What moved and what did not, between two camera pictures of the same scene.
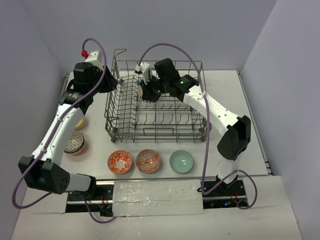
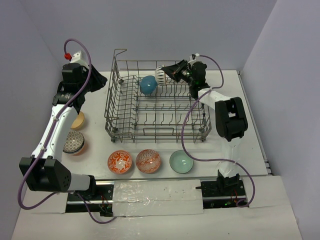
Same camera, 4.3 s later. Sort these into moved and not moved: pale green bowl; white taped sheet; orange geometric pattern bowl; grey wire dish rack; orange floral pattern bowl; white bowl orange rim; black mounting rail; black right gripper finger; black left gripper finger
Moved: white bowl orange rim; black left gripper finger; black right gripper finger
Not moved: black mounting rail; white taped sheet; orange floral pattern bowl; orange geometric pattern bowl; pale green bowl; grey wire dish rack
